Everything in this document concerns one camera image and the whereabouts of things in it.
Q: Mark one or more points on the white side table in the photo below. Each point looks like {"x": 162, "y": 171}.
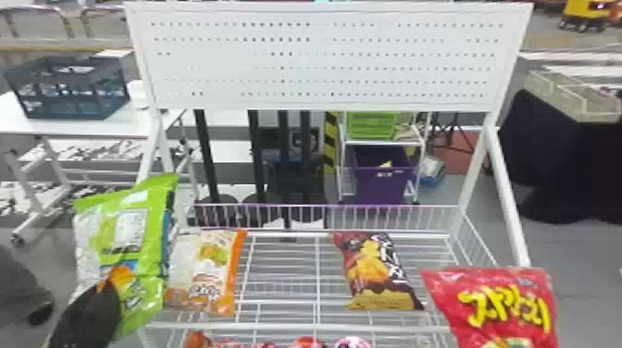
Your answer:
{"x": 29, "y": 126}

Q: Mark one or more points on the pink noodle cup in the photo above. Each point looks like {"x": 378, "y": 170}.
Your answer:
{"x": 353, "y": 343}

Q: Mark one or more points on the orange snack packet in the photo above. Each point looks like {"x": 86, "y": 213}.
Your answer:
{"x": 206, "y": 272}

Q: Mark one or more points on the dark blue crate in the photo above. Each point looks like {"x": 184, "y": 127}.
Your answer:
{"x": 68, "y": 90}

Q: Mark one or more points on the green basket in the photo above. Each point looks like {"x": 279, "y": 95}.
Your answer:
{"x": 371, "y": 125}

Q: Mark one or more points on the purple crate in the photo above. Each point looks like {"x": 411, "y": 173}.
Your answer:
{"x": 379, "y": 180}

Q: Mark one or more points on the yellow and black striped post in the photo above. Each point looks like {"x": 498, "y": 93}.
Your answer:
{"x": 331, "y": 141}

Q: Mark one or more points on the red and black snack packet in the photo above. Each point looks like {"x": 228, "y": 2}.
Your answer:
{"x": 374, "y": 272}

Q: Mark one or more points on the red noodle cup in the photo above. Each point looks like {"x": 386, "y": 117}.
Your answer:
{"x": 308, "y": 343}

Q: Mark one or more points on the orange noodle cup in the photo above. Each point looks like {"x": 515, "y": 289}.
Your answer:
{"x": 197, "y": 340}

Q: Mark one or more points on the green snack packet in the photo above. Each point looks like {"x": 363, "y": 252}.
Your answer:
{"x": 127, "y": 228}

